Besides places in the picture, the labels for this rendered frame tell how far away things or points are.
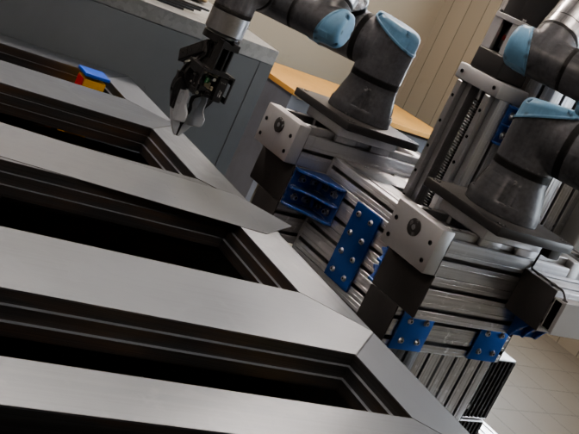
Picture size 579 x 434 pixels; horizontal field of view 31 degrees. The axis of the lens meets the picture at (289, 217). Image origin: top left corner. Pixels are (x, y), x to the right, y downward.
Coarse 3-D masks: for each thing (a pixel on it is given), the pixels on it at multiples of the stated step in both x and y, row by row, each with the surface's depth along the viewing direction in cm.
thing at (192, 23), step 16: (96, 0) 248; (112, 0) 249; (128, 0) 251; (144, 0) 254; (192, 0) 300; (144, 16) 255; (160, 16) 256; (176, 16) 258; (192, 16) 265; (192, 32) 262; (240, 48) 270; (256, 48) 272; (272, 48) 276; (272, 64) 276
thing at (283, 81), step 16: (272, 80) 518; (288, 80) 524; (304, 80) 550; (320, 80) 577; (272, 96) 519; (288, 96) 509; (256, 112) 527; (304, 112) 520; (400, 112) 599; (256, 128) 524; (400, 128) 551; (416, 128) 564; (432, 128) 592; (240, 144) 532; (256, 144) 522; (240, 160) 530; (256, 160) 520; (224, 176) 538; (240, 176) 527; (240, 192) 525
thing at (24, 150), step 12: (0, 132) 171; (12, 132) 174; (24, 132) 177; (0, 144) 165; (12, 144) 168; (24, 144) 170; (0, 156) 160; (12, 156) 162; (24, 156) 165; (36, 156) 167
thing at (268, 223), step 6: (240, 198) 196; (246, 204) 194; (252, 204) 196; (252, 210) 192; (258, 210) 194; (264, 210) 195; (252, 216) 188; (258, 216) 190; (264, 216) 192; (270, 216) 193; (258, 222) 186; (264, 222) 188; (270, 222) 190; (276, 222) 191; (264, 228) 184; (270, 228) 186; (276, 228) 188; (282, 228) 189
